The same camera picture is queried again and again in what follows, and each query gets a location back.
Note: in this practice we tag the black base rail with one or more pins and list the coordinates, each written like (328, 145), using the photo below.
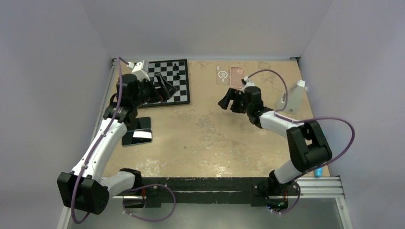
(211, 190)

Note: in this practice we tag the pink phone case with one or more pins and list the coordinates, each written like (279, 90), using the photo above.
(236, 76)

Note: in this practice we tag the black white chessboard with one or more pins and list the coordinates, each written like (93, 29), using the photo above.
(182, 96)

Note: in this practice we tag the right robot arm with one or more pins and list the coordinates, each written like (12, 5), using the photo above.
(307, 144)

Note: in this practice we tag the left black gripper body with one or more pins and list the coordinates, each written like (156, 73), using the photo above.
(162, 92)

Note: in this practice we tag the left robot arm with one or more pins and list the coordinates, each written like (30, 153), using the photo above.
(83, 188)

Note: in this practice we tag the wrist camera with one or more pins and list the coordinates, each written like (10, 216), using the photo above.
(247, 82)
(140, 70)

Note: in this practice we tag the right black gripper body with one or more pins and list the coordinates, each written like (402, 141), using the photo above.
(243, 92)

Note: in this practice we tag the clear phone case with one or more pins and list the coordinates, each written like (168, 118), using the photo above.
(222, 75)

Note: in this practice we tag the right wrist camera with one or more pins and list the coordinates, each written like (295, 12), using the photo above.
(247, 82)

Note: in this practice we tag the blue phone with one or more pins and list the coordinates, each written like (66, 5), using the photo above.
(142, 123)

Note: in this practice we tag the blue cap object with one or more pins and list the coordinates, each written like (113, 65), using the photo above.
(318, 172)

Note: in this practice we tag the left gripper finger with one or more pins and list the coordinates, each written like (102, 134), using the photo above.
(168, 90)
(162, 81)

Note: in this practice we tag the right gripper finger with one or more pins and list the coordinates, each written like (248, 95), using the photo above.
(229, 96)
(238, 103)

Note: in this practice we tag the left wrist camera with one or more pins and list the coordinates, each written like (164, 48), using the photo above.
(140, 70)

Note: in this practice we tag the white metronome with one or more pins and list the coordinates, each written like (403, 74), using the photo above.
(291, 104)

